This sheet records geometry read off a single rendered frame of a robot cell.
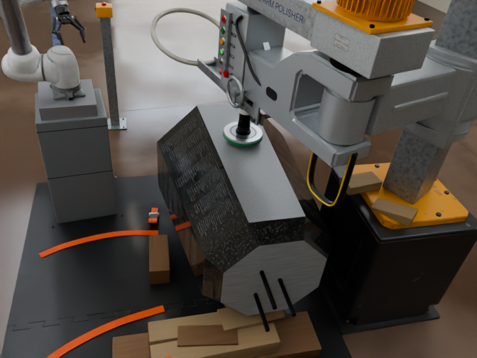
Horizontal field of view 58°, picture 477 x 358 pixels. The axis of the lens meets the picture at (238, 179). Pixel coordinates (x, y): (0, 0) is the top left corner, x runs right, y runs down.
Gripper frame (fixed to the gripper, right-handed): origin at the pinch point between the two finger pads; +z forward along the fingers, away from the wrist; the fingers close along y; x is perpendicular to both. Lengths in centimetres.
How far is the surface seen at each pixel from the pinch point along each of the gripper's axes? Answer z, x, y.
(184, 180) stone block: 97, -48, 10
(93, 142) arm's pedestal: 59, 10, -6
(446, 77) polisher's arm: 89, -172, 66
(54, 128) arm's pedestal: 46, 10, -25
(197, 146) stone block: 83, -49, 26
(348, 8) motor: 58, -172, 11
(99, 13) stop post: -40, 62, 57
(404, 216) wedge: 146, -135, 66
